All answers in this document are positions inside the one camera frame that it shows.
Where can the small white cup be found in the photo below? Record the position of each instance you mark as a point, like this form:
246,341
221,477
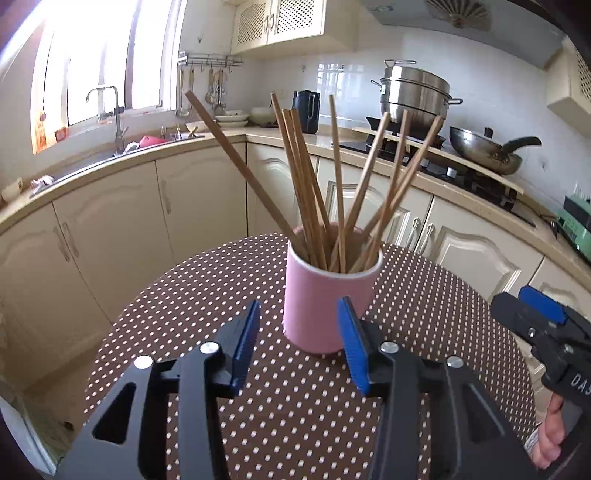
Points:
11,190

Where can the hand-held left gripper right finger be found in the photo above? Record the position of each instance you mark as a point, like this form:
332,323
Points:
353,346

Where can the group of wooden chopsticks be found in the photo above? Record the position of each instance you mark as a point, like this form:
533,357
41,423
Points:
308,207

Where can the red plastic basin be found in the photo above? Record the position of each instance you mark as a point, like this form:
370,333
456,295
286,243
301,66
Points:
152,141

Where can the grey range hood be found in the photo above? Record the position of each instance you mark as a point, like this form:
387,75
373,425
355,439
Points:
461,41

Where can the metal wall utensil rail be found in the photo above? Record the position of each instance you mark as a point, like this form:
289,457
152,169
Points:
212,59

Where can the stainless steel steamer pot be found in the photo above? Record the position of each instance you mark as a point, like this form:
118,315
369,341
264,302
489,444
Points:
415,101

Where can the hanging ladles and utensils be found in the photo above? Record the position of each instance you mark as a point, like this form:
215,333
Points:
217,99

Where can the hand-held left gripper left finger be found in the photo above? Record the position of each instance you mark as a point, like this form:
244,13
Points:
244,341

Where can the pale ceramic bowl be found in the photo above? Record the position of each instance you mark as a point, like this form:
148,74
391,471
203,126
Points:
261,115

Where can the cream lattice wall cabinet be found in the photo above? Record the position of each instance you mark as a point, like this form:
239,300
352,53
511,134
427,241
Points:
286,23

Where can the beige stove guard board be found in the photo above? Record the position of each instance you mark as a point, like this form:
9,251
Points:
503,183

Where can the orange label bottle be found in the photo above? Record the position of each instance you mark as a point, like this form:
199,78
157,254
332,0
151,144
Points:
41,134

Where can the pink cylindrical cup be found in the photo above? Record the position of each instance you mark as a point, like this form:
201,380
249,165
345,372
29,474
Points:
318,304

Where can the small red box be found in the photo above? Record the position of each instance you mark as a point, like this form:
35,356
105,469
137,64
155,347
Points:
61,134

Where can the round table, polka-dot cloth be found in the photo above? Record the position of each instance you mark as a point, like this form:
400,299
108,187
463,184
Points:
184,300

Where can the white bowl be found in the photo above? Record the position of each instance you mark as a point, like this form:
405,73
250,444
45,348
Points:
196,128

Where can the crumpled dish cloth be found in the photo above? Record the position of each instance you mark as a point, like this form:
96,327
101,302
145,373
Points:
41,181

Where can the cream lattice corner cabinet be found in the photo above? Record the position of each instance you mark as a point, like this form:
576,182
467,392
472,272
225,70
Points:
572,87

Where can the hanging metal ladle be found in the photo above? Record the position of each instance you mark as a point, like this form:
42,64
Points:
182,108

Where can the person's right hand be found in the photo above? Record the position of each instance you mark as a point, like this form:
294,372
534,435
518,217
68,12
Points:
549,434

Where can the kitchen window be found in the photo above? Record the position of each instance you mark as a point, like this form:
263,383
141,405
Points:
101,60

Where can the cream kitchen base cabinets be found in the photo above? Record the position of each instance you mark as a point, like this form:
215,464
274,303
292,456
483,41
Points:
115,221

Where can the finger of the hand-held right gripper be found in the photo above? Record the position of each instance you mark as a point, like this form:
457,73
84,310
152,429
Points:
512,314
542,304

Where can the dark blue kettle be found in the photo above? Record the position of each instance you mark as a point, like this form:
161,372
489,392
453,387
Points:
307,115

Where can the beige kitchen countertop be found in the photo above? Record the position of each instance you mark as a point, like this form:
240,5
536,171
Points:
272,138

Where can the stainless steel sink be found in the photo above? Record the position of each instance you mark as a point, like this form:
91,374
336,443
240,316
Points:
92,164

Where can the metal sink faucet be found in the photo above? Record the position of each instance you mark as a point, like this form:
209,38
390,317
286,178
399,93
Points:
117,124

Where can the green countertop appliance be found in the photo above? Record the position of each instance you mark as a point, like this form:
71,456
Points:
577,226

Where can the black gas stove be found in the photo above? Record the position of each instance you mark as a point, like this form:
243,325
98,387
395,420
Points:
466,179

